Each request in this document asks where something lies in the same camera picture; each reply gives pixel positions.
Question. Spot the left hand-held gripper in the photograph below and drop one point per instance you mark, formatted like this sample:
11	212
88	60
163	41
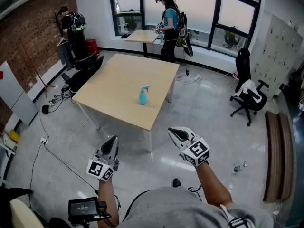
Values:
96	169

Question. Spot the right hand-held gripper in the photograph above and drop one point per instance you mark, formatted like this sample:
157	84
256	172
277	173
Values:
197	151

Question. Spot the teal spray bottle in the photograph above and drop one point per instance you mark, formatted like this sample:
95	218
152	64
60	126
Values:
143	99

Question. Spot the person's left forearm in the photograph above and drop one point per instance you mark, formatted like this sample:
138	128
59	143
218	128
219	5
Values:
108	198

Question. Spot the person's right forearm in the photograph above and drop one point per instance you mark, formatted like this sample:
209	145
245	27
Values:
211	186

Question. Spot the small teal bottle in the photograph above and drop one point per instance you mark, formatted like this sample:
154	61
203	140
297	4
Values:
162	39

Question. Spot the white table leg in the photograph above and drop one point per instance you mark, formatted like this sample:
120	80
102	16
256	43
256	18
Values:
89	115
148	141
171	91

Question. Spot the person's black shoe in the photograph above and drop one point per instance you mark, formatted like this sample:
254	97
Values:
176	182

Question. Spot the white power strip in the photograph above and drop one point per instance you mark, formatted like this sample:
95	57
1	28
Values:
44	140
197	77

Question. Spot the black monitor screen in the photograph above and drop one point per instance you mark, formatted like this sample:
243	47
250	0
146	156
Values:
83	209

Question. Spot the person's grey shirt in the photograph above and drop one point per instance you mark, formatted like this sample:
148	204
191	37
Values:
178	210

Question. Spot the black power adapter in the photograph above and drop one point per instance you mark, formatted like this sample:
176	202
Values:
45	109

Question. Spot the clear jug with red label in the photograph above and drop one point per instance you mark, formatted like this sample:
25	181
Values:
235	75

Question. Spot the white garment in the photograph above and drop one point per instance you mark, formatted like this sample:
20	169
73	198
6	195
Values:
247	87

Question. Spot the black office chair with armrests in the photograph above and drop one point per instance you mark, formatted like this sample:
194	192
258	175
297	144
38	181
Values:
243	68

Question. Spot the yellow box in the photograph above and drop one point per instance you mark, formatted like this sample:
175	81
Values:
14	135

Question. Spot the wooden bench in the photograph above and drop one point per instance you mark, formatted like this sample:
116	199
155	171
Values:
278	155

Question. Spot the wooden tripod stand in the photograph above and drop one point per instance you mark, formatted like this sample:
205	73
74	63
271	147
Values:
39	77

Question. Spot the grey hanging garment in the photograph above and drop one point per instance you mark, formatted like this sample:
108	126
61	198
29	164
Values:
64	56

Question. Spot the red box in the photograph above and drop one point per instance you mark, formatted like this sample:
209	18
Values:
92	47

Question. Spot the grey panel board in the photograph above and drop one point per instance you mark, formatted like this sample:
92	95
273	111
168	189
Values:
16	96

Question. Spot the cream seat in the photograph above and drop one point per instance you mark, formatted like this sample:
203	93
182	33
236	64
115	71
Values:
22	215

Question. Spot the grey locker cabinet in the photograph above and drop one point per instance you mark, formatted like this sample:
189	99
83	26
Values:
278	56

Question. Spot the black coat rack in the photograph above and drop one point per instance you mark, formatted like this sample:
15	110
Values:
58	24

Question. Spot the black framed window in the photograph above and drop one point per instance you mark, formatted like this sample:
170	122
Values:
128	1
237	11

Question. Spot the small wooden pedestal table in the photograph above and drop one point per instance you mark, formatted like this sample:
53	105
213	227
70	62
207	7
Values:
141	35

